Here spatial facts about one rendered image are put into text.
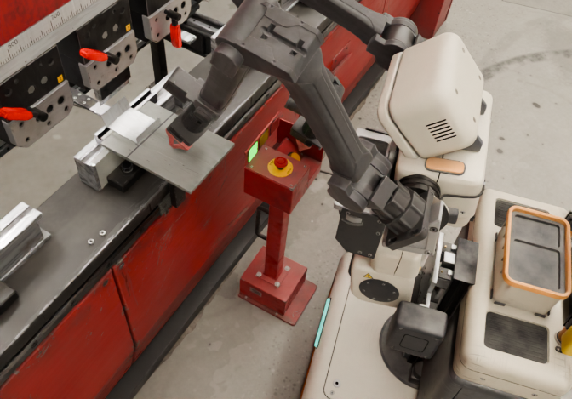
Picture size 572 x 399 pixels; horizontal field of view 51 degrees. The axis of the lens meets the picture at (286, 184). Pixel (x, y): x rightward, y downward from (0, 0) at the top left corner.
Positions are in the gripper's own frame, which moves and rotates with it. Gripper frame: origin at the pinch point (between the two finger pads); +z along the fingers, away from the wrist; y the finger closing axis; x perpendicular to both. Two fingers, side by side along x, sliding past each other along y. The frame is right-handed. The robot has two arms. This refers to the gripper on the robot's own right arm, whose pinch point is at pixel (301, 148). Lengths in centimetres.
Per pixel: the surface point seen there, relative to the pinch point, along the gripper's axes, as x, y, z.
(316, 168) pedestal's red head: -1.6, -6.7, 5.8
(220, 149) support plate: 29.6, 14.4, -19.2
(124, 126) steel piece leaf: 36, 37, -13
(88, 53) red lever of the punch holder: 45, 41, -45
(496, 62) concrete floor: -182, -55, 66
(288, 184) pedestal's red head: 14.0, -2.9, -1.0
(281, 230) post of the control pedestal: 7.7, -8.4, 32.2
